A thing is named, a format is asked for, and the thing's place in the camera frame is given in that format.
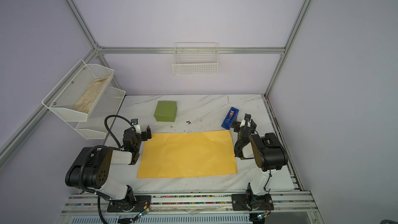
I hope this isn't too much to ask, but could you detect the green gift box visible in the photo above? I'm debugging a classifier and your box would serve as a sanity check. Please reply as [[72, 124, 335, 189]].
[[154, 101, 177, 122]]

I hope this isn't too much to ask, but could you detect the yellow orange wrapping paper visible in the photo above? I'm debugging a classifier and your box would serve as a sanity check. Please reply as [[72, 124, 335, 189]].
[[137, 130, 237, 178]]

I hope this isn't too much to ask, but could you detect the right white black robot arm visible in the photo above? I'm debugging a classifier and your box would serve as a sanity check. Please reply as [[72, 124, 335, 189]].
[[232, 114, 288, 196]]

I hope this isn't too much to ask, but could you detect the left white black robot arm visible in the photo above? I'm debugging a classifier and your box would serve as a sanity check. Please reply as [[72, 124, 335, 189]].
[[65, 115, 152, 204]]

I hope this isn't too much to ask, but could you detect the blue tape dispenser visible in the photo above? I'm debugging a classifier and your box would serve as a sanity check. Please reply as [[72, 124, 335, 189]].
[[221, 107, 239, 130]]

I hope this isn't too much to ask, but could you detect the lower white mesh shelf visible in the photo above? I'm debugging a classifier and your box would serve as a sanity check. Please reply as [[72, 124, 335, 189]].
[[75, 86, 125, 140]]

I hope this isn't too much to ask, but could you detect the white mesh shelf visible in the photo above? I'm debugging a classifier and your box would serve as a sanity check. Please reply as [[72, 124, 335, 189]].
[[42, 60, 114, 122], [75, 86, 125, 140]]

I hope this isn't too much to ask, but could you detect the beige cloth in shelf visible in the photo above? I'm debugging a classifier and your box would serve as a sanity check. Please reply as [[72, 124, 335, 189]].
[[73, 76, 109, 114]]

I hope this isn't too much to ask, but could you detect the upper white mesh shelf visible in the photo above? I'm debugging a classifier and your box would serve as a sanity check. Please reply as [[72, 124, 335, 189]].
[[42, 60, 114, 122]]

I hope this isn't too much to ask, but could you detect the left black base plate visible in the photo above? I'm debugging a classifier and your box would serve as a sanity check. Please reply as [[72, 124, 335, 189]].
[[107, 195, 152, 213]]

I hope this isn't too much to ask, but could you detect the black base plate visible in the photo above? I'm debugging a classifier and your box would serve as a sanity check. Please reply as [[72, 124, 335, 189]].
[[231, 194, 274, 211], [107, 195, 152, 213]]

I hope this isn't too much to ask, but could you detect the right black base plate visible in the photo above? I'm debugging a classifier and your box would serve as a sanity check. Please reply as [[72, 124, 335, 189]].
[[231, 194, 274, 211]]

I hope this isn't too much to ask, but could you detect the white wire wall basket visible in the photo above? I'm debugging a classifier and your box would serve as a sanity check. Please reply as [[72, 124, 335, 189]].
[[172, 42, 219, 75]]

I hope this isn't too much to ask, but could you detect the aluminium frame rail front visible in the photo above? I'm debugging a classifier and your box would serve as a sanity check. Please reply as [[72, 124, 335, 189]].
[[61, 191, 319, 215]]

